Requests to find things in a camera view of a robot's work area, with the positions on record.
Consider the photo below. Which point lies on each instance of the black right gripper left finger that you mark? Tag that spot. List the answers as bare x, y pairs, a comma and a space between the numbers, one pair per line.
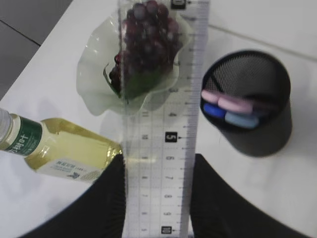
98, 213

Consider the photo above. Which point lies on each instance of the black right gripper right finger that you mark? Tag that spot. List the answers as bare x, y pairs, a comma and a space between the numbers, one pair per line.
218, 211

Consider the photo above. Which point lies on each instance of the yellow tea plastic bottle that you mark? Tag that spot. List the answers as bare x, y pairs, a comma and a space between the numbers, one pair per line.
57, 147

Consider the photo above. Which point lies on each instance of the blue handled scissors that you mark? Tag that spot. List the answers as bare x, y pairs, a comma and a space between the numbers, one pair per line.
239, 120

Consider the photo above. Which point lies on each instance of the pink purple small scissors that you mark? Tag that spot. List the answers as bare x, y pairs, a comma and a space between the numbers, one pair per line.
237, 105

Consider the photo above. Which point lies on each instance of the clear plastic ruler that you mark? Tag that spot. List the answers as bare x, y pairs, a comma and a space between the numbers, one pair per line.
160, 139

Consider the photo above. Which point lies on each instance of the purple grape bunch with leaf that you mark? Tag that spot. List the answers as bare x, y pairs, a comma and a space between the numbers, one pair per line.
150, 39

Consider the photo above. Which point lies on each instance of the black mesh pen holder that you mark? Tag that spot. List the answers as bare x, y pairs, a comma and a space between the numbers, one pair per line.
261, 80

